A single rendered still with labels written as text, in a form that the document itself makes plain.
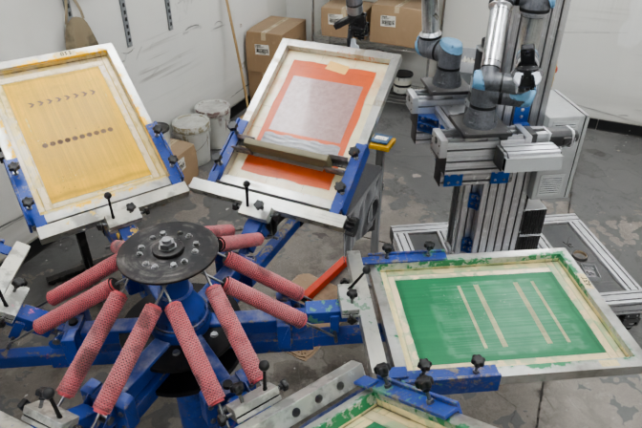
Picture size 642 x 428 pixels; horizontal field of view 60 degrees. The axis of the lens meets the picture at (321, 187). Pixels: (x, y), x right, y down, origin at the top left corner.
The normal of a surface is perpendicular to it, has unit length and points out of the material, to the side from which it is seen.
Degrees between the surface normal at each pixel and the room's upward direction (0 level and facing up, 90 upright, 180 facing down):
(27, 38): 90
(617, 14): 90
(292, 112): 32
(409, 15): 87
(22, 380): 0
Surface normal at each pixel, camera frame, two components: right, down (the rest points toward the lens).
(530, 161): 0.11, 0.52
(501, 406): 0.00, -0.85
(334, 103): -0.22, -0.47
